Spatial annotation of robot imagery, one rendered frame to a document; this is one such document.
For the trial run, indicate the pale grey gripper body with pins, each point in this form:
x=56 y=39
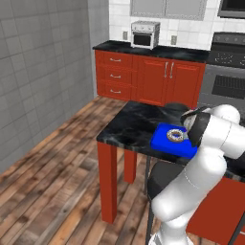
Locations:
x=189 y=122

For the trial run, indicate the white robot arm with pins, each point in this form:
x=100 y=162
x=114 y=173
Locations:
x=191 y=178

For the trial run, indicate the sprinkled glazed donut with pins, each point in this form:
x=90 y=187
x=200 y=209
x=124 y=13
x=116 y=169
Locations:
x=170 y=137

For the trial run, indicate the blue tray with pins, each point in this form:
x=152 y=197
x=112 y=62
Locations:
x=161 y=141

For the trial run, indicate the red dining counter black top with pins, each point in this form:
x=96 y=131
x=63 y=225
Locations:
x=134 y=124

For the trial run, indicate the red cabinet run black top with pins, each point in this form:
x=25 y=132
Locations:
x=153 y=76

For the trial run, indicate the steel stove with oven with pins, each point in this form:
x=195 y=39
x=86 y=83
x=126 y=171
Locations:
x=226 y=73

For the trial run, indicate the silver toaster oven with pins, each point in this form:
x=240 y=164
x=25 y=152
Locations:
x=145 y=33

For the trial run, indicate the steel microwave oven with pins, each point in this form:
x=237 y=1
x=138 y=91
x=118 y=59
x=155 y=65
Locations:
x=232 y=7

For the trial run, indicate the grey wall outlet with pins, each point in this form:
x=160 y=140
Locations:
x=173 y=40
x=125 y=35

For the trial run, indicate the grey wall cabinets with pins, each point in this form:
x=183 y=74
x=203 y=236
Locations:
x=167 y=8

